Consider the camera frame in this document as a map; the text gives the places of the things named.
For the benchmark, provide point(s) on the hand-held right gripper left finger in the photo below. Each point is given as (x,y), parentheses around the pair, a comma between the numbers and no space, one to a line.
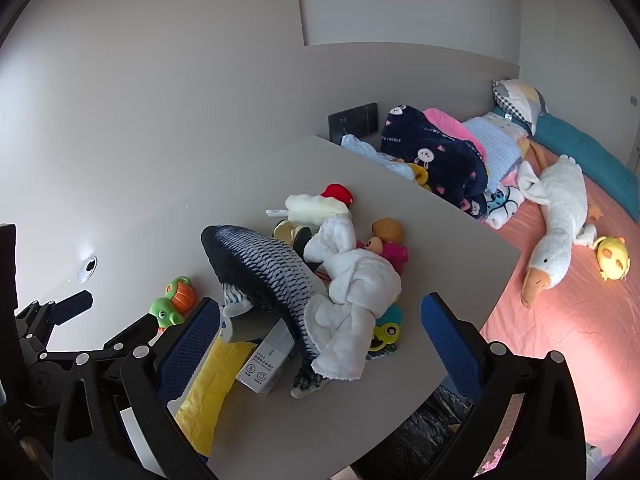
(192,345)

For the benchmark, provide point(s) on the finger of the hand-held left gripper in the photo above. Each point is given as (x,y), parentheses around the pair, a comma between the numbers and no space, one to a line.
(75,305)
(140,332)

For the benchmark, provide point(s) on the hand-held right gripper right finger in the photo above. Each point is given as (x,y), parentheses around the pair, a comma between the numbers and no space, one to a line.
(450,345)

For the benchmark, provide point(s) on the green frog orange toy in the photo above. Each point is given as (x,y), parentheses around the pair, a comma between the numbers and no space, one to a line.
(172,305)

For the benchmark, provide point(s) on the yellow bubble mailer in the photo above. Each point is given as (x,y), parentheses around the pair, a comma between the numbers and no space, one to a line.
(215,385)

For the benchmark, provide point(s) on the white cardboard box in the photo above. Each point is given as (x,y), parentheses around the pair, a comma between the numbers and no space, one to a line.
(265,365)

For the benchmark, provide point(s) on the black trash bag bin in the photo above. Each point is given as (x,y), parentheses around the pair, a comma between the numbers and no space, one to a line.
(420,430)

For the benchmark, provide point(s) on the dark blue striped fish plush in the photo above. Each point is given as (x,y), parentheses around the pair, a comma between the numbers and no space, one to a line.
(260,265)

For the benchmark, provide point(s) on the pink doll toy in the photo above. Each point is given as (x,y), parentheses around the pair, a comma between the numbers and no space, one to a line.
(392,252)

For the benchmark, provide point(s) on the white fluffy towel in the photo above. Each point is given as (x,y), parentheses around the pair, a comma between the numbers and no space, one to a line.
(360,280)

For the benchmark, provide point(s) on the pink bedsheet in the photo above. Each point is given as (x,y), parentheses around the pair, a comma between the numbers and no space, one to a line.
(550,350)

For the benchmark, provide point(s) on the brown round toy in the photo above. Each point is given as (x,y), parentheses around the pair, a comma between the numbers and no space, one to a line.
(389,230)

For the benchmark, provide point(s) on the white cartoon print cloth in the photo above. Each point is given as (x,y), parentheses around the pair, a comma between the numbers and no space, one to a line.
(502,207)

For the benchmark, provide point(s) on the small yellow toy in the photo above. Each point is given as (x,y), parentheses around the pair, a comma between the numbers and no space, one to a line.
(420,176)

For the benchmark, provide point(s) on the white goose plush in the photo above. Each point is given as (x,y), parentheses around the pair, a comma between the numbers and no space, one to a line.
(560,210)

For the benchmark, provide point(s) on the white chicken plush red comb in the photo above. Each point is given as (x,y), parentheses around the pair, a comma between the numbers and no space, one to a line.
(310,207)

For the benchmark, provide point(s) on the yellow chick plush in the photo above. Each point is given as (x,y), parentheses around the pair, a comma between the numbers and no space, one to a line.
(611,257)

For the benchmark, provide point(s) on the navy rabbit print blanket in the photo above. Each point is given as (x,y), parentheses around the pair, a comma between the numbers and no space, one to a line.
(440,160)

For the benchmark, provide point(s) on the light blue folded blanket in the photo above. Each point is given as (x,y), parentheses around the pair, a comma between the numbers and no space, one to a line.
(495,145)

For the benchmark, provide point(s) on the light blue cloth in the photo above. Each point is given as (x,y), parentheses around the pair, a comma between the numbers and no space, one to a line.
(370,156)

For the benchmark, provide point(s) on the pink blanket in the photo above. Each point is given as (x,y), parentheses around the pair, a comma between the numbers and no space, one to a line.
(450,122)

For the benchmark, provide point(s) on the teal blanket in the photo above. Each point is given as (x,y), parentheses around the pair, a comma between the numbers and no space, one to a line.
(575,145)

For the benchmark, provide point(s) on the patchwork checked pillow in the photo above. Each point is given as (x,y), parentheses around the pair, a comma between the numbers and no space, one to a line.
(520,102)

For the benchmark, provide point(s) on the black wall switch panel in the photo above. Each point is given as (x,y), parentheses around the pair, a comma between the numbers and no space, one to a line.
(352,121)

